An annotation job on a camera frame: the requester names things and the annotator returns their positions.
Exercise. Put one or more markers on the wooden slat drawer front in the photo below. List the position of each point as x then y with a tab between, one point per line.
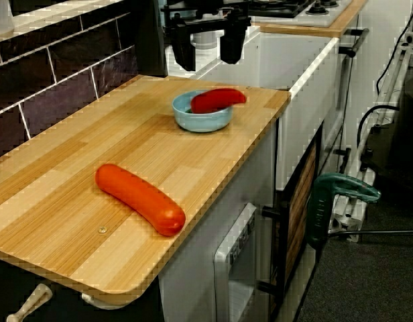
300	208

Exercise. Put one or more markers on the aluminium frame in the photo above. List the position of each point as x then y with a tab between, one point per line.
394	80

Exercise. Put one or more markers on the white toy oven door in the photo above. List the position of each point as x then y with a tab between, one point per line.
223	268

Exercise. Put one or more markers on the orange toy sausage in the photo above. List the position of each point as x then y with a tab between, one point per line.
139	198

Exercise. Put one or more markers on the red chili pepper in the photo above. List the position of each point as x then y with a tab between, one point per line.
216	99

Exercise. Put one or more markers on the white lidded jar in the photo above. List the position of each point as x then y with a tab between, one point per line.
2	16

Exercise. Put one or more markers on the light blue bowl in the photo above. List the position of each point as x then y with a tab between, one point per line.
199	122

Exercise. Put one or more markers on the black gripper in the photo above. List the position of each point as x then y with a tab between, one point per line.
206	11

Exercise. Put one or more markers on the white toy kitchen sink unit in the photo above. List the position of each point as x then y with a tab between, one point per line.
293	60

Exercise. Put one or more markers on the grey toy faucet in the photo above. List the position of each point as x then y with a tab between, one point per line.
204	42

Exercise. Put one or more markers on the black device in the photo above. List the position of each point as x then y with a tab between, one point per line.
407	134

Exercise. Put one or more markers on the dark kitchen upright post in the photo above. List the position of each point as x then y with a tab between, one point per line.
149	40

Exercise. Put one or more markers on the toy stove top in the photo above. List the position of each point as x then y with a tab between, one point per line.
324	20

